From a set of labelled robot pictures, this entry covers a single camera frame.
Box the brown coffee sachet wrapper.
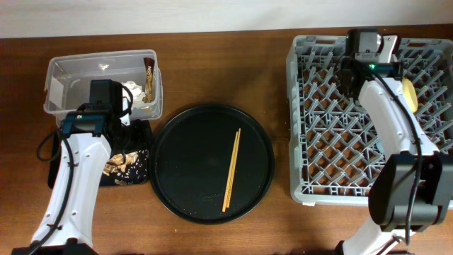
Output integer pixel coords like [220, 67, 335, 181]
[144, 57, 155, 103]

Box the yellow bowl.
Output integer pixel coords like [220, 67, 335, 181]
[402, 78, 418, 113]

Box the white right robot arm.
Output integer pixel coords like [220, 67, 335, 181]
[335, 28, 452, 254]

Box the black rectangular waste tray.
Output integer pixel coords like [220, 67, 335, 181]
[48, 119, 153, 188]

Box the wooden chopstick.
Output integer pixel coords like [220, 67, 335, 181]
[222, 129, 240, 213]
[226, 128, 241, 209]

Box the blue cup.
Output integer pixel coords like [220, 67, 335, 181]
[376, 140, 385, 155]

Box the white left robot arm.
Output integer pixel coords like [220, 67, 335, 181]
[12, 79, 149, 254]

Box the grey dishwasher rack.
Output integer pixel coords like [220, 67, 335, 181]
[286, 35, 452, 206]

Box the clear plastic waste bin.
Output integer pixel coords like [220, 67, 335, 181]
[43, 50, 157, 125]

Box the food scraps and rice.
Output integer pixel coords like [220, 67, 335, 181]
[100, 150, 148, 186]

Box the round black serving tray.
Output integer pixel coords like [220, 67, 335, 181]
[148, 104, 275, 225]

